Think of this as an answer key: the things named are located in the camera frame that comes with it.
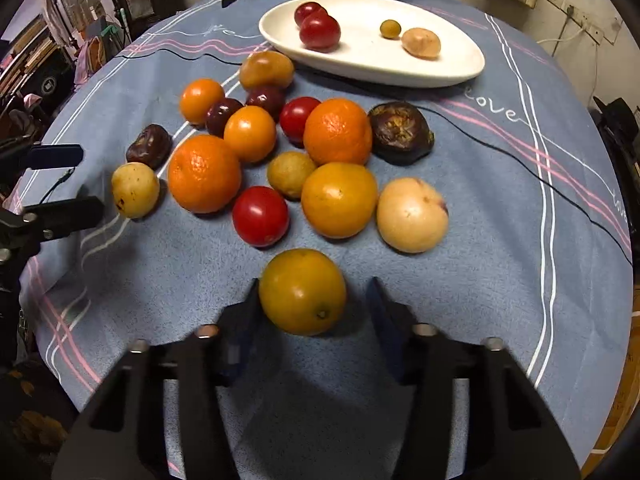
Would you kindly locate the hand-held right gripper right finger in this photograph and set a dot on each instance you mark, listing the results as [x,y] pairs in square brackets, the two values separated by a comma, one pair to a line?
[387,325]

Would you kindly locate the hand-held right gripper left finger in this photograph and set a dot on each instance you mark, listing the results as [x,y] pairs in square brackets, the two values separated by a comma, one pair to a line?
[240,332]

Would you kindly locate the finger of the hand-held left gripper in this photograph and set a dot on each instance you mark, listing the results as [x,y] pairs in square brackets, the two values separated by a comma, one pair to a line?
[55,156]
[70,215]

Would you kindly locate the yellow round citrus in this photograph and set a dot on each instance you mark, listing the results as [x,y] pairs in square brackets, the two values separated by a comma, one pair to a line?
[302,291]

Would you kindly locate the white oval plate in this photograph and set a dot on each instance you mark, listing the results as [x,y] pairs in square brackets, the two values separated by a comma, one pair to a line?
[365,62]

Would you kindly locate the small yellow spotted plum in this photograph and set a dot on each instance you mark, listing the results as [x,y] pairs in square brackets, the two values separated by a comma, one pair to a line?
[135,190]

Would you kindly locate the dark brown chestnut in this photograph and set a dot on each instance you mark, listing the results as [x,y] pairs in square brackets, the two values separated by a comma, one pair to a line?
[149,146]

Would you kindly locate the pale round passionfruit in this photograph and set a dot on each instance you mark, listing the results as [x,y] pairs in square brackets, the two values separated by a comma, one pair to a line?
[412,215]

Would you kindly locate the red plum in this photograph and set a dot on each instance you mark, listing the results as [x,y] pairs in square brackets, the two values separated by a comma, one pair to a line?
[306,10]
[260,216]
[297,119]
[320,31]

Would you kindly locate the large smooth orange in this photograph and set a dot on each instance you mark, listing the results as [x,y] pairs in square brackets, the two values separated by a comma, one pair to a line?
[339,200]

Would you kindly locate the large dimpled tangerine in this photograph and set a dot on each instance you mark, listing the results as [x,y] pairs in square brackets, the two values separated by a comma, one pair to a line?
[338,131]
[204,173]

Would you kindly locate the blue striped tablecloth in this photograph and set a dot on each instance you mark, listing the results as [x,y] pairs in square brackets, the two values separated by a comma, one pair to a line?
[490,200]

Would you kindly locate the dark purple plum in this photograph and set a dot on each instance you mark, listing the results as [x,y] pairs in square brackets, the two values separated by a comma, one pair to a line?
[266,101]
[223,116]

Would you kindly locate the pile of mixed fruit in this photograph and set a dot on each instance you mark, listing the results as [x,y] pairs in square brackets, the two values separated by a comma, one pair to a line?
[505,157]

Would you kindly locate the yellow brown citrus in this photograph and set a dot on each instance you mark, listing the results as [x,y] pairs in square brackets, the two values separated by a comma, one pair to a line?
[266,70]

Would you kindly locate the pale small potato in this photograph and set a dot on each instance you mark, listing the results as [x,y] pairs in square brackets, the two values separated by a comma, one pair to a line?
[421,42]

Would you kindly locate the small green kumquat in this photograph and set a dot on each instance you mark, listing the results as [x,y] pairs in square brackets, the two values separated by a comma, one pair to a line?
[390,28]

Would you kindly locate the black chair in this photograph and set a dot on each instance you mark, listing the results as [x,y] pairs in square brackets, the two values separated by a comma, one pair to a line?
[617,130]

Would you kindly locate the white wall power strip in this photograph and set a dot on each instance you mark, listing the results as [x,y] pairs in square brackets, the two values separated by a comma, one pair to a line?
[585,15]

